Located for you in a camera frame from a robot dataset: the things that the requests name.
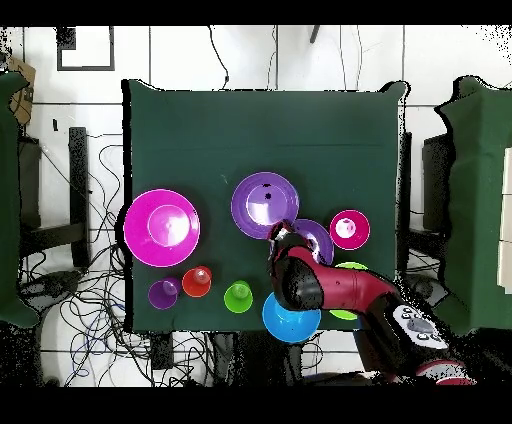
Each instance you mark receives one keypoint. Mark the purple plastic bowl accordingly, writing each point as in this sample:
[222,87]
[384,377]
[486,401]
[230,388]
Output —
[316,236]
[248,216]

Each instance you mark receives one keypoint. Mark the orange plastic cup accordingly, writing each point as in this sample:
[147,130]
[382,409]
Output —
[191,286]

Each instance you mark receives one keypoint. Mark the pink plastic bowl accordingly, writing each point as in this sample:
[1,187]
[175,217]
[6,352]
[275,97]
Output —
[160,240]

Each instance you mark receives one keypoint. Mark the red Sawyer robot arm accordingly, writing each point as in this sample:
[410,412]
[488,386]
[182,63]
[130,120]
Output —
[348,286]

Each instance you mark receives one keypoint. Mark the red plastic bowl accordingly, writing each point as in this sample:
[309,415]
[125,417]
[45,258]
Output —
[356,240]

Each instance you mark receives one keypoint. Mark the green plastic bowl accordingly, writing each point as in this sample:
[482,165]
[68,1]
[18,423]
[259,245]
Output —
[352,265]

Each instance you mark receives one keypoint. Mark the green plastic cup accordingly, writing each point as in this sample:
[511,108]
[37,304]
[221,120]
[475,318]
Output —
[236,306]

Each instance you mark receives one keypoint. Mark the blue deep plastic bowl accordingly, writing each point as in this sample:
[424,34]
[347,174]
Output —
[288,324]

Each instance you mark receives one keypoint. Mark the dark green tablecloth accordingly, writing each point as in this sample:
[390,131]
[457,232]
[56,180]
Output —
[260,132]

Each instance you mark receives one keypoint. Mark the black upright bar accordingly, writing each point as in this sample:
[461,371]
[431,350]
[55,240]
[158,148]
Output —
[404,180]

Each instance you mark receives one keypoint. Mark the purple plastic cup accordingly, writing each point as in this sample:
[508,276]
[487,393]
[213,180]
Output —
[160,298]

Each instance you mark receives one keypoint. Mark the black box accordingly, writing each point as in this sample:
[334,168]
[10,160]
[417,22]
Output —
[436,180]

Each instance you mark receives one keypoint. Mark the black power strip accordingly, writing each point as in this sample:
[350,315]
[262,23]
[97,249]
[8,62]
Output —
[162,350]

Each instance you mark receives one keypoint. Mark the dark short rod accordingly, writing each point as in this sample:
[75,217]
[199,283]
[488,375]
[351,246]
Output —
[314,34]

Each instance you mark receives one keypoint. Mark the green cloth covered table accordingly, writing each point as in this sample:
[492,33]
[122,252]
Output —
[8,200]
[480,200]

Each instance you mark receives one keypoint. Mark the black metal stand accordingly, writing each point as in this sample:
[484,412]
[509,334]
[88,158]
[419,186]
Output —
[78,180]

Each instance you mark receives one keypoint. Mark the black cabinet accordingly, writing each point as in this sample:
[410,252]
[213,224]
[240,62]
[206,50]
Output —
[30,180]

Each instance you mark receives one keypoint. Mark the brown cardboard box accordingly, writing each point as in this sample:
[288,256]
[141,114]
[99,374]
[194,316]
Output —
[22,100]

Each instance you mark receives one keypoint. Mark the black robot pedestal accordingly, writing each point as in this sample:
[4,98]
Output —
[248,360]

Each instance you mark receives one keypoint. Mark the dark pedestal leg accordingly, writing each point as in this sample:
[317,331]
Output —
[430,288]
[52,282]

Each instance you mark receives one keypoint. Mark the black square floor frame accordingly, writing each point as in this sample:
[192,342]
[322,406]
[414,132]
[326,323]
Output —
[85,68]

